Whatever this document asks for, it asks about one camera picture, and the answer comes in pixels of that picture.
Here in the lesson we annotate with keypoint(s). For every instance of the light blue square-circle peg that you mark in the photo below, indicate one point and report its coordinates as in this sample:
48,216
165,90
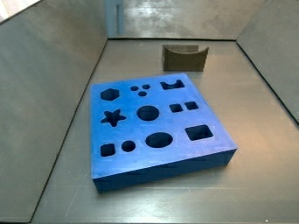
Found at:
114,17

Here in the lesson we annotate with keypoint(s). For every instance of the blue shape sorting board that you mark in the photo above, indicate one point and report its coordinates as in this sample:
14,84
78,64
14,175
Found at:
153,131

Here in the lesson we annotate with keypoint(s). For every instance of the dark grey arch block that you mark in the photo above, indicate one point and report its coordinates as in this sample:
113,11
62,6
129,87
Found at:
184,58

